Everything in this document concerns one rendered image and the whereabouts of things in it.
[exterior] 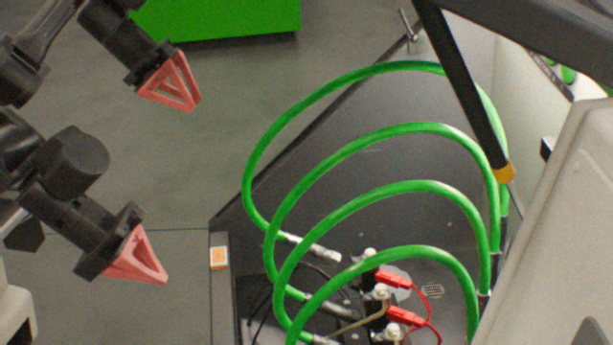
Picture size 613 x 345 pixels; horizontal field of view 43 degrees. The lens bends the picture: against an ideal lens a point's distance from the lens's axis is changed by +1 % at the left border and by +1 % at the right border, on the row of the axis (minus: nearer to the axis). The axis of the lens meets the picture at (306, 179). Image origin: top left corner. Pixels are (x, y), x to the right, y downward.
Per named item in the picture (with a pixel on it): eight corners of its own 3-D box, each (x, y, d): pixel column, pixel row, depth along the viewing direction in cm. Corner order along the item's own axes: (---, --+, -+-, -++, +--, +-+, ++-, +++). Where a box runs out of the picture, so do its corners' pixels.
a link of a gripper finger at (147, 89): (214, 86, 116) (167, 41, 114) (205, 97, 109) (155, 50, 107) (184, 117, 117) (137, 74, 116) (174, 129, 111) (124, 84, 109)
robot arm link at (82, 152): (12, 132, 97) (-37, 161, 90) (56, 79, 91) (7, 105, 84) (79, 201, 99) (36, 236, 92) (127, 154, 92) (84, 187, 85)
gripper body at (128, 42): (176, 45, 117) (139, 11, 115) (161, 57, 107) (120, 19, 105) (148, 76, 118) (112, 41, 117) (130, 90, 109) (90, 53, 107)
